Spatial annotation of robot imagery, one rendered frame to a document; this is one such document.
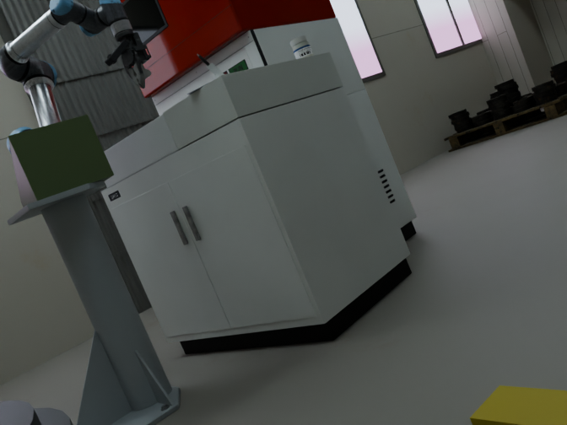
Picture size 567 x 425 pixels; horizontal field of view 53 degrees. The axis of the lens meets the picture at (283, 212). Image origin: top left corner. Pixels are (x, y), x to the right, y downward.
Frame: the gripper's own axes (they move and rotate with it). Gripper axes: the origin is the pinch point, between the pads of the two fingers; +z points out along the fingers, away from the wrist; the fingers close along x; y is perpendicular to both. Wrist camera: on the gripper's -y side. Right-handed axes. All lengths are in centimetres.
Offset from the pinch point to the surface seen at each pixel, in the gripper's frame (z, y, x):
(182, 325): 96, -4, 34
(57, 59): -86, 99, 207
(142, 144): 20.3, -3.9, 8.8
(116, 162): 21.1, -4.0, 30.4
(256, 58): 1, 59, -8
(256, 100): 25, 7, -45
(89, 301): 66, -46, 15
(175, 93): -6, 58, 52
